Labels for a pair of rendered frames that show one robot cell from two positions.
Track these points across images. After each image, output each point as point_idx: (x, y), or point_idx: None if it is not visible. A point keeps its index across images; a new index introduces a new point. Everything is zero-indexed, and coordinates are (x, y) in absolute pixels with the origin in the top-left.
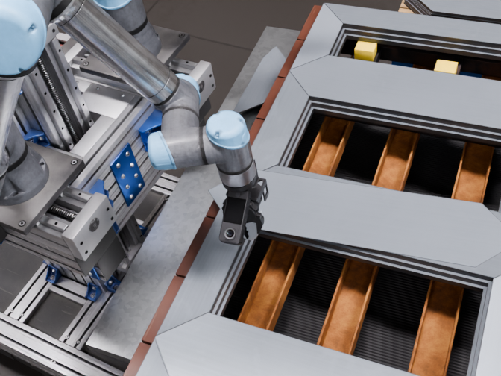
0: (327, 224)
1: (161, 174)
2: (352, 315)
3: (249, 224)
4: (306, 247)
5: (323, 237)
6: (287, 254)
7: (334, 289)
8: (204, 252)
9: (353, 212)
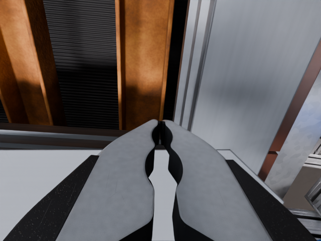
0: (33, 181)
1: (317, 181)
2: (18, 43)
3: (119, 222)
4: (74, 128)
5: (22, 156)
6: (142, 115)
7: (98, 91)
8: (290, 65)
9: (4, 205)
